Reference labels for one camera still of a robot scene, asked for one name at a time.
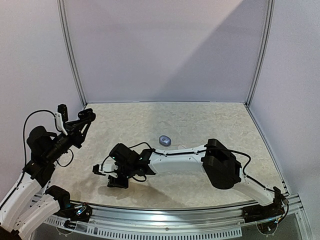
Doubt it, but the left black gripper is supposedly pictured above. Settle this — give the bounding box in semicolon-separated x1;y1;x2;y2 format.
44;118;91;163

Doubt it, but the blue earbud charging case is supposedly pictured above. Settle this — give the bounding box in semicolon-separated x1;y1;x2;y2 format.
158;135;172;147

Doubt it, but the black earbud charging case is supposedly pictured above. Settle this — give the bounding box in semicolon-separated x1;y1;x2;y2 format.
77;108;96;122

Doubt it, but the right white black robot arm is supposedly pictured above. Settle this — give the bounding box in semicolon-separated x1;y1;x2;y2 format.
100;138;288;218

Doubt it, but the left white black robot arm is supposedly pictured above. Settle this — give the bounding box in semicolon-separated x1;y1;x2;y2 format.
0;117;94;240

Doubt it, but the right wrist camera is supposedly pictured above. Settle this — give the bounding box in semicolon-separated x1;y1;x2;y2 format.
92;163;118;178

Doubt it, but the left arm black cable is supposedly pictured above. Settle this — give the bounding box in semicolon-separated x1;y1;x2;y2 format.
22;109;75;168

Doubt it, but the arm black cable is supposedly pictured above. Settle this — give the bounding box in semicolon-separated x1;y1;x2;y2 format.
101;141;290;216
22;109;75;168

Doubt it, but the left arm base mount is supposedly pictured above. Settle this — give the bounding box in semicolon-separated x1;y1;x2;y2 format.
54;202;93;223

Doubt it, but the left aluminium corner post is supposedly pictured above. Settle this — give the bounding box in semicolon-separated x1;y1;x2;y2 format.
57;0;88;108

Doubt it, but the aluminium corner post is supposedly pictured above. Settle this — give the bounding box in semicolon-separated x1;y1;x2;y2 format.
57;0;88;108
244;0;275;108

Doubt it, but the aluminium front rail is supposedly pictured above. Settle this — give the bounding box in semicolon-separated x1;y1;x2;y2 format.
30;194;313;240

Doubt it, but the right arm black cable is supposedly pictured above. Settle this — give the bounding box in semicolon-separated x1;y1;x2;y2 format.
101;141;290;216

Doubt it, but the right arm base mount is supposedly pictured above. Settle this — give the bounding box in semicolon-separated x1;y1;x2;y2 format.
241;200;285;223

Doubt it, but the right aluminium corner post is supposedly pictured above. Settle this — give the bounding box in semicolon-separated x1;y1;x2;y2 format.
244;0;275;108

